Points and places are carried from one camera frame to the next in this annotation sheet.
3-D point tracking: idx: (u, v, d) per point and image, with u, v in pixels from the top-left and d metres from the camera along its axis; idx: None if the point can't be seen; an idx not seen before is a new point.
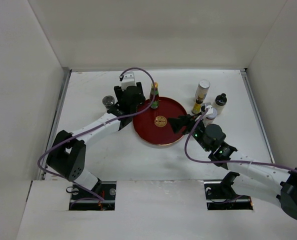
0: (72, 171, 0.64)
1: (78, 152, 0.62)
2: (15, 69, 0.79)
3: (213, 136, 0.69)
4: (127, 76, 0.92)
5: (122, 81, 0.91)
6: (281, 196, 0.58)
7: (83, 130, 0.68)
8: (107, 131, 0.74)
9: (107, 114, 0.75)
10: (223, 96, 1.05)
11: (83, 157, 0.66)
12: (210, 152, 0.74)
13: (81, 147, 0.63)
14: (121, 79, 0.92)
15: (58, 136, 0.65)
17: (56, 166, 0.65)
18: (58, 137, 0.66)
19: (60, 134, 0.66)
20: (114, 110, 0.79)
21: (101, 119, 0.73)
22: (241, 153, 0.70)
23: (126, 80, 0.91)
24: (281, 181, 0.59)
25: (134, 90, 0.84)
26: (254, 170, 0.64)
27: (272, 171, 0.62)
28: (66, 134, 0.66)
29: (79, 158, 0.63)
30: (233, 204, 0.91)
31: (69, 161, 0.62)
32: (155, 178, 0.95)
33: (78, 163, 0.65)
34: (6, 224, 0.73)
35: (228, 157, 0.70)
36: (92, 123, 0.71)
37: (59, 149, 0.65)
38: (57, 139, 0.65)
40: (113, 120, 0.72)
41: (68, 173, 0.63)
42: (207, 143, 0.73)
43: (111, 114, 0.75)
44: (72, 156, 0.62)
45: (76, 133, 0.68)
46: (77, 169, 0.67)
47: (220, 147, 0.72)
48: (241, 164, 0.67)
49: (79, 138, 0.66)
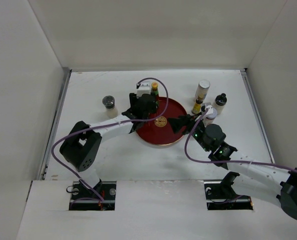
0: (84, 160, 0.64)
1: (94, 142, 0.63)
2: (15, 69, 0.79)
3: (213, 136, 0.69)
4: (143, 85, 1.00)
5: (138, 89, 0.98)
6: (281, 196, 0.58)
7: (99, 124, 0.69)
8: (120, 131, 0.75)
9: (121, 115, 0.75)
10: (223, 96, 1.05)
11: (96, 150, 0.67)
12: (210, 152, 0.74)
13: (98, 138, 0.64)
14: (138, 87, 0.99)
15: (76, 126, 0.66)
17: (70, 153, 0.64)
18: (75, 126, 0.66)
19: (78, 124, 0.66)
20: (128, 113, 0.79)
21: (116, 118, 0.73)
22: (241, 153, 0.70)
23: (143, 88, 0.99)
24: (281, 181, 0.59)
25: (148, 97, 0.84)
26: (255, 170, 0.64)
27: (272, 171, 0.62)
28: (84, 124, 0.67)
29: (93, 149, 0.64)
30: (233, 204, 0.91)
31: (85, 150, 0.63)
32: (155, 178, 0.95)
33: (91, 154, 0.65)
34: (6, 224, 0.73)
35: (227, 157, 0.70)
36: (108, 120, 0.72)
37: (74, 138, 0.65)
38: (75, 128, 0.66)
40: (127, 121, 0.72)
41: (81, 160, 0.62)
42: (207, 143, 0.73)
43: (125, 115, 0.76)
44: (89, 144, 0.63)
45: (93, 126, 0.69)
46: (88, 161, 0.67)
47: (220, 147, 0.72)
48: (241, 164, 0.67)
49: (95, 131, 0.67)
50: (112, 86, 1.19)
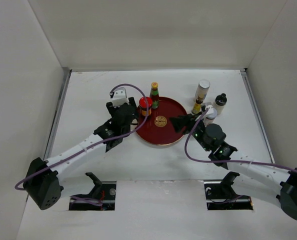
0: (46, 200, 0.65)
1: (48, 187, 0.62)
2: (14, 69, 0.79)
3: (214, 136, 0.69)
4: (117, 93, 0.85)
5: (113, 99, 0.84)
6: (281, 196, 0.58)
7: (62, 157, 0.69)
8: (91, 155, 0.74)
9: (93, 135, 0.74)
10: (223, 95, 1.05)
11: (57, 188, 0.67)
12: (210, 152, 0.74)
13: (55, 177, 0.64)
14: (112, 97, 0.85)
15: (34, 164, 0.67)
17: (30, 195, 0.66)
18: (32, 166, 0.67)
19: (34, 163, 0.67)
20: (103, 130, 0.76)
21: (84, 143, 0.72)
22: (241, 153, 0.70)
23: (118, 97, 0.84)
24: (281, 181, 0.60)
25: (128, 109, 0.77)
26: (255, 170, 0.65)
27: (272, 171, 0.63)
28: (41, 163, 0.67)
29: (51, 190, 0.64)
30: (233, 204, 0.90)
31: (41, 194, 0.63)
32: (155, 178, 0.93)
33: (52, 193, 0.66)
34: (6, 224, 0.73)
35: (228, 157, 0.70)
36: (75, 147, 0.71)
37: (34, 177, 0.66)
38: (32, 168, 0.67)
40: (95, 144, 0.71)
41: (41, 201, 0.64)
42: (207, 143, 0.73)
43: (98, 135, 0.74)
44: (45, 189, 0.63)
45: (51, 162, 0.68)
46: (52, 198, 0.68)
47: (220, 147, 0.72)
48: (241, 164, 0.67)
49: (54, 169, 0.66)
50: (111, 86, 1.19)
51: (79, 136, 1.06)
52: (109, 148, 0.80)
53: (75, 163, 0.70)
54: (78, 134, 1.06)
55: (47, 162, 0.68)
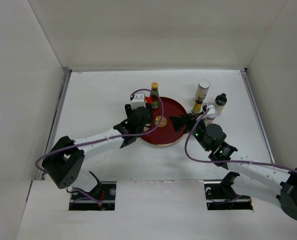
0: (66, 177, 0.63)
1: (75, 161, 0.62)
2: (15, 69, 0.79)
3: (214, 136, 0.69)
4: (137, 96, 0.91)
5: (132, 100, 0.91)
6: (281, 196, 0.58)
7: (86, 140, 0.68)
8: (109, 146, 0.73)
9: (113, 129, 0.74)
10: (223, 95, 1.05)
11: (78, 168, 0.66)
12: (210, 152, 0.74)
13: (81, 155, 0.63)
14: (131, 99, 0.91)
15: (60, 142, 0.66)
17: (51, 170, 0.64)
18: (59, 142, 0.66)
19: (62, 140, 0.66)
20: (121, 127, 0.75)
21: (106, 133, 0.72)
22: (241, 154, 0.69)
23: (137, 99, 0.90)
24: (281, 181, 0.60)
25: (143, 110, 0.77)
26: (254, 170, 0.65)
27: (273, 171, 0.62)
28: (68, 140, 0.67)
29: (75, 167, 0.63)
30: (233, 204, 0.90)
31: (64, 169, 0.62)
32: (156, 178, 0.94)
33: (73, 172, 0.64)
34: (6, 224, 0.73)
35: (228, 157, 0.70)
36: (97, 135, 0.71)
37: (58, 153, 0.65)
38: (59, 145, 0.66)
40: (117, 136, 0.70)
41: (61, 177, 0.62)
42: (207, 144, 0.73)
43: (117, 130, 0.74)
44: (71, 163, 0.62)
45: (78, 141, 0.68)
46: (70, 178, 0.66)
47: (220, 147, 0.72)
48: (241, 164, 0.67)
49: (80, 148, 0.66)
50: (111, 86, 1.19)
51: (79, 136, 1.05)
52: (123, 145, 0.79)
53: (96, 149, 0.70)
54: (78, 134, 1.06)
55: (75, 141, 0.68)
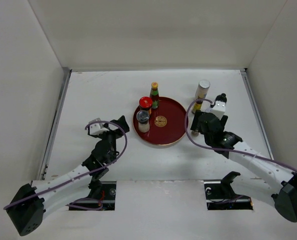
0: (26, 227, 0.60)
1: (32, 213, 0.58)
2: (15, 70, 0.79)
3: (205, 119, 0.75)
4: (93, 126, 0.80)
5: (91, 133, 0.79)
6: (279, 195, 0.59)
7: (48, 186, 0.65)
8: (76, 186, 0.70)
9: (81, 167, 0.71)
10: (224, 97, 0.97)
11: (41, 215, 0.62)
12: (213, 141, 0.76)
13: (41, 205, 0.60)
14: (90, 131, 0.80)
15: (20, 191, 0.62)
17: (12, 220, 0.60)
18: (19, 192, 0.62)
19: (22, 188, 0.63)
20: (90, 162, 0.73)
21: (72, 173, 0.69)
22: (246, 146, 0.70)
23: (95, 129, 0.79)
24: (282, 180, 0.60)
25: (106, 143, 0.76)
26: (256, 164, 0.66)
27: (276, 169, 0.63)
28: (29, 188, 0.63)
29: (36, 216, 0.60)
30: (233, 204, 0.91)
31: (23, 221, 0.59)
32: (155, 178, 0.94)
33: (36, 219, 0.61)
34: (6, 224, 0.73)
35: (231, 146, 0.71)
36: (61, 176, 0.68)
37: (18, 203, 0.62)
38: (18, 194, 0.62)
40: (82, 176, 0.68)
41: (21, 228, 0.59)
42: (206, 133, 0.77)
43: (84, 168, 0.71)
44: (28, 215, 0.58)
45: (39, 189, 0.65)
46: (33, 224, 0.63)
47: (224, 135, 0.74)
48: (244, 156, 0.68)
49: (40, 196, 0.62)
50: (111, 86, 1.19)
51: (79, 136, 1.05)
52: (93, 180, 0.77)
53: (60, 193, 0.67)
54: (78, 134, 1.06)
55: (35, 189, 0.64)
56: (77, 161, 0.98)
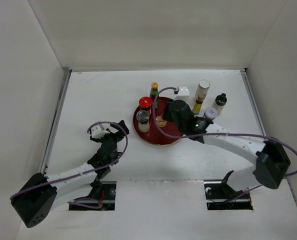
0: (35, 216, 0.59)
1: (47, 198, 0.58)
2: (14, 70, 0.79)
3: (176, 108, 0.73)
4: (94, 129, 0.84)
5: (92, 135, 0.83)
6: (257, 165, 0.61)
7: (59, 176, 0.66)
8: (82, 182, 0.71)
9: (87, 164, 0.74)
10: (223, 95, 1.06)
11: (50, 204, 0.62)
12: (185, 128, 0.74)
13: (54, 192, 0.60)
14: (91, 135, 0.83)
15: (32, 179, 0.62)
17: (20, 209, 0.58)
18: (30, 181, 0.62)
19: (34, 177, 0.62)
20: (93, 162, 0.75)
21: (79, 168, 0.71)
22: (217, 126, 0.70)
23: (95, 132, 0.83)
24: (256, 150, 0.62)
25: (110, 142, 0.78)
26: (230, 142, 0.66)
27: (248, 142, 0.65)
28: (41, 177, 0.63)
29: (47, 204, 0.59)
30: (233, 204, 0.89)
31: (35, 207, 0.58)
32: (155, 178, 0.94)
33: (44, 209, 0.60)
34: (6, 224, 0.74)
35: (204, 130, 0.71)
36: (69, 171, 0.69)
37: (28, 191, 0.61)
38: (30, 182, 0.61)
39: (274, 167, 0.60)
40: (90, 172, 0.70)
41: (31, 216, 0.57)
42: (176, 121, 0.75)
43: (89, 165, 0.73)
44: (43, 200, 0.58)
45: (51, 179, 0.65)
46: (40, 215, 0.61)
47: (195, 121, 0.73)
48: (217, 136, 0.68)
49: (52, 185, 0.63)
50: (111, 86, 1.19)
51: (79, 135, 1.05)
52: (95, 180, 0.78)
53: (69, 186, 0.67)
54: (78, 134, 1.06)
55: (47, 178, 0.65)
56: (77, 161, 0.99)
